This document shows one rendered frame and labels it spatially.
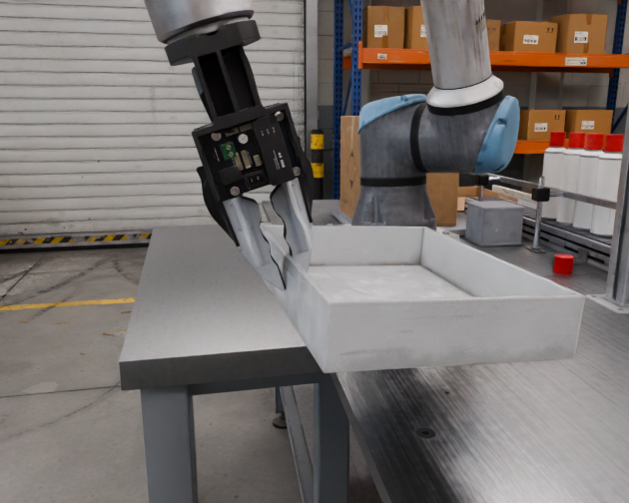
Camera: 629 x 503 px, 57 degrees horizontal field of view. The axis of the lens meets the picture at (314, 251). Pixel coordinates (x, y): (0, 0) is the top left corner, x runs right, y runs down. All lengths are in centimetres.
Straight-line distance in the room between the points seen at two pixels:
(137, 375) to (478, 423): 41
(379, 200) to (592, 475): 57
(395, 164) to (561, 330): 57
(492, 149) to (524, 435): 46
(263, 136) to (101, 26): 481
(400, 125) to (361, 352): 62
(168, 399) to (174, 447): 7
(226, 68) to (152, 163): 473
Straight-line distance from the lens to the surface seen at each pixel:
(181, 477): 86
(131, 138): 516
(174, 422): 82
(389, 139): 97
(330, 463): 114
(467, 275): 61
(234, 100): 42
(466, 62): 90
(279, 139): 42
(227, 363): 76
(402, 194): 99
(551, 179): 147
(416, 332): 41
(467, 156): 93
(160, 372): 77
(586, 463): 58
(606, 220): 132
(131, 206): 521
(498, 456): 57
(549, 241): 143
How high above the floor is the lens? 112
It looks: 13 degrees down
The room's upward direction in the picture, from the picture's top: straight up
